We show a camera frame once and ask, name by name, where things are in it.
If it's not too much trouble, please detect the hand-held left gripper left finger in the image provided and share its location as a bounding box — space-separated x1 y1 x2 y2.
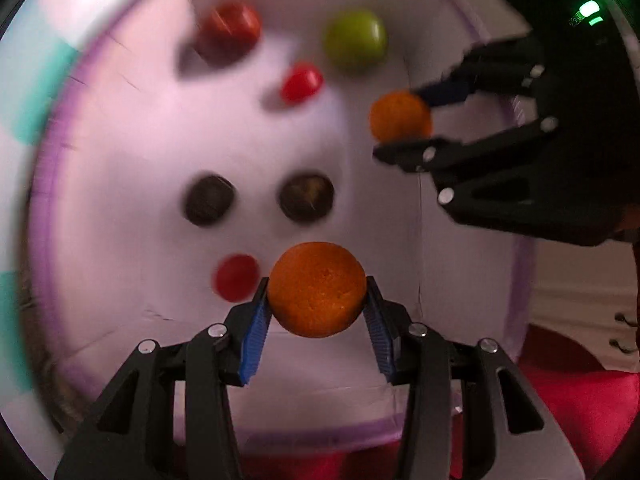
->
54 276 273 480

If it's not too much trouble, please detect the round green tomato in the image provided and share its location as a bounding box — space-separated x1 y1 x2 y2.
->
323 8 389 72

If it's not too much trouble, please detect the white cloth with black laces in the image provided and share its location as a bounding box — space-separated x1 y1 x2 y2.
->
529 237 640 375

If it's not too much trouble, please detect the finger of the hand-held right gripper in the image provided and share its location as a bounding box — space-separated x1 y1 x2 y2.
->
373 117 622 247
414 35 547 109

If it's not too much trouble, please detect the dark brown water chestnut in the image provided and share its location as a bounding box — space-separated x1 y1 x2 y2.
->
183 174 236 226
278 173 335 224

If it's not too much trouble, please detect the dark red apple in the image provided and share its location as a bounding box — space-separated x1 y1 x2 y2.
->
194 2 262 64

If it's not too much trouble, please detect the small red cherry tomato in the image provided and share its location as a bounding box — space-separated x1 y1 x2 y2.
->
213 253 261 303

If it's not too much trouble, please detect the white plate with purple rim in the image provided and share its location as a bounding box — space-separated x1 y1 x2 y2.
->
30 0 537 453

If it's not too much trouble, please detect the teal pink checked tablecloth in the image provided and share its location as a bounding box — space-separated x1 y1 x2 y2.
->
0 0 191 411

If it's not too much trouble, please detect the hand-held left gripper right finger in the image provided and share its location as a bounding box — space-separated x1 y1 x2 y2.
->
364 276 586 480

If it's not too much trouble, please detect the large red cherry tomato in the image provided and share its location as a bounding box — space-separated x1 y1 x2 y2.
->
279 62 324 106

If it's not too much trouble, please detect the orange mandarin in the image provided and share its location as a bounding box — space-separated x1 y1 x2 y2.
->
368 90 434 144
267 242 367 337

